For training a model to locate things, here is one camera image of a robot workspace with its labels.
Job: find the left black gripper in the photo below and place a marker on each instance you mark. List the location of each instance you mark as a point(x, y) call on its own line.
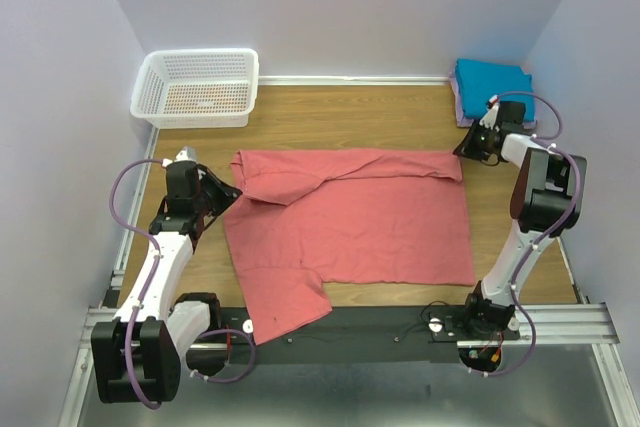
point(228, 194)

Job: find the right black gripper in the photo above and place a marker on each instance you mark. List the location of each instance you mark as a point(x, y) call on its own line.
point(465, 148)

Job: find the pink t shirt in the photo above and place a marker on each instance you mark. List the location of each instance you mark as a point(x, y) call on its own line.
point(307, 218)

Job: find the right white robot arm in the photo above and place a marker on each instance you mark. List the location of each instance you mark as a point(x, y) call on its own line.
point(545, 202)

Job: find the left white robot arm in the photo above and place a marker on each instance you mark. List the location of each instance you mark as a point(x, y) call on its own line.
point(138, 354)

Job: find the folded lavender t shirt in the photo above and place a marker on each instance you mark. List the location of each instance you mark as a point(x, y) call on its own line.
point(461, 120)

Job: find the folded teal t shirt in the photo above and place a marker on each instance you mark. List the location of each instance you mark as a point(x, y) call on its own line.
point(478, 81)

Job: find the white plastic basket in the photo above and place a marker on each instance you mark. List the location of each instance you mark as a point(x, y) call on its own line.
point(196, 88)

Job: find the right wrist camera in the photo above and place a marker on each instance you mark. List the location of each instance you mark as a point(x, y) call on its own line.
point(490, 117)

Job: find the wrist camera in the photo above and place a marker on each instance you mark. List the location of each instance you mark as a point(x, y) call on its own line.
point(187, 153)
point(490, 117)

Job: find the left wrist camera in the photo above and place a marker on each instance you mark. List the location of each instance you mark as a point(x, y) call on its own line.
point(187, 153)

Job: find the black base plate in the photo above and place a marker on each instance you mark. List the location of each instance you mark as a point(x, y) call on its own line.
point(209, 337)

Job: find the aluminium rail frame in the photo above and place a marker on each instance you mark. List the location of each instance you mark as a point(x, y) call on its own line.
point(536, 325)

